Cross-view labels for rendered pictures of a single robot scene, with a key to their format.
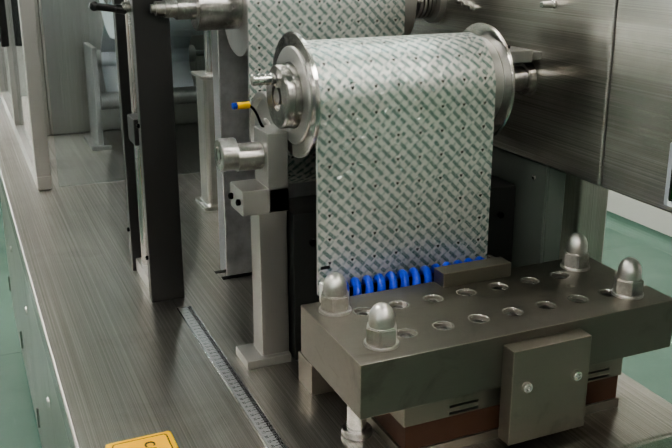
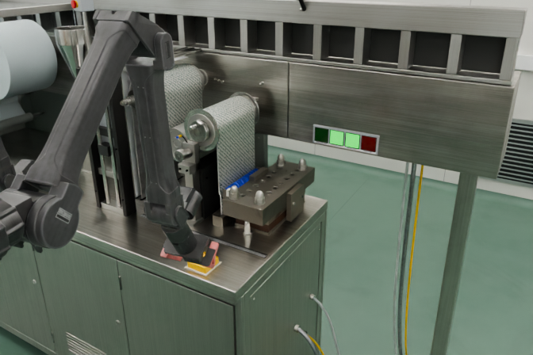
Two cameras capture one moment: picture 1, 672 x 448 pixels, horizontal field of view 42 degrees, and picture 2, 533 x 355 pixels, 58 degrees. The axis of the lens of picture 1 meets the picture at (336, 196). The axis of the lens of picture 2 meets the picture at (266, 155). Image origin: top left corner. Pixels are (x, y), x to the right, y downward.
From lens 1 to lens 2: 0.93 m
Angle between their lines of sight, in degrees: 34
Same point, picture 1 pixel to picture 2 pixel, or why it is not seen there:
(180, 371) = not seen: hidden behind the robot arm
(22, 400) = not seen: outside the picture
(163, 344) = (153, 229)
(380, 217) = (231, 164)
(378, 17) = (195, 90)
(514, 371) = (291, 200)
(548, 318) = (291, 182)
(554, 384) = (298, 200)
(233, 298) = not seen: hidden behind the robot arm
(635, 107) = (299, 114)
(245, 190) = (189, 166)
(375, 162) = (230, 146)
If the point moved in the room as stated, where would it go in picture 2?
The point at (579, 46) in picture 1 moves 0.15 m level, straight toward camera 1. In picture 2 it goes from (274, 96) to (290, 107)
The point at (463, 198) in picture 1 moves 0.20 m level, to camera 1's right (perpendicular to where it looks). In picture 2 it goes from (249, 150) to (290, 139)
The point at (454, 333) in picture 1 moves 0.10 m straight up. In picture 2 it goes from (274, 193) to (274, 167)
